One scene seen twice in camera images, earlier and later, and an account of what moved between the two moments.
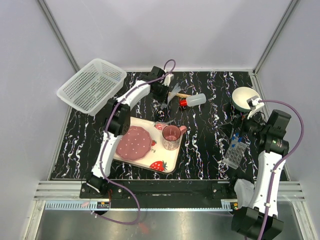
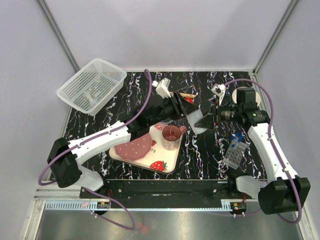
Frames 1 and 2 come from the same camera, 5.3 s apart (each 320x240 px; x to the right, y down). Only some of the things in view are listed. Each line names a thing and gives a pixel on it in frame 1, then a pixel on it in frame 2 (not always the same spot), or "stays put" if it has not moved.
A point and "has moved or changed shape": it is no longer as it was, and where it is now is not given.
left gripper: [163, 97] → [182, 109]
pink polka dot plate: [134, 144] stays put
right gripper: [239, 121] → [207, 121]
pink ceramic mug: [171, 136] stays put
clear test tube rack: [234, 153] stays put
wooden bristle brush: [182, 95] stays put
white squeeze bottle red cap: [193, 100] → [194, 117]
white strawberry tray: [158, 159] stays put
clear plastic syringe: [175, 91] has moved or changed shape
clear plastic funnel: [160, 126] stays put
